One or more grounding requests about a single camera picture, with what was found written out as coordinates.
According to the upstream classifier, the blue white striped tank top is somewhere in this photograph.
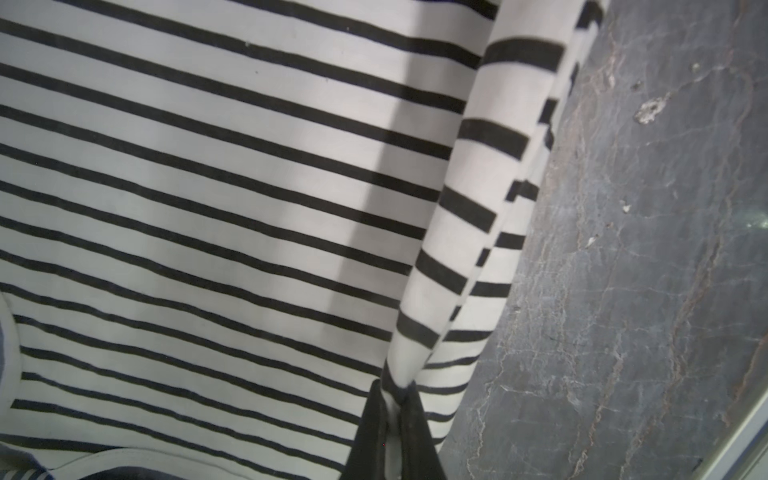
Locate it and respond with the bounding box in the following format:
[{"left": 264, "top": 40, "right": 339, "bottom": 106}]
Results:
[{"left": 0, "top": 469, "right": 53, "bottom": 480}]

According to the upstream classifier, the black white striped tank top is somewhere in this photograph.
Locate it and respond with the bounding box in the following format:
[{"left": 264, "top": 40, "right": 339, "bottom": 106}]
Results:
[{"left": 1, "top": 1, "right": 607, "bottom": 479}]

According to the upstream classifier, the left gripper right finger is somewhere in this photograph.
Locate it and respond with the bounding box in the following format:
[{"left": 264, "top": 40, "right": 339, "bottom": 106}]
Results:
[{"left": 399, "top": 389, "right": 447, "bottom": 480}]

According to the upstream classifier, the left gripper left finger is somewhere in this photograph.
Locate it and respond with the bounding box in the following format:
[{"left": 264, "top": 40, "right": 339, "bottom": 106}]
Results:
[{"left": 339, "top": 380, "right": 388, "bottom": 480}]

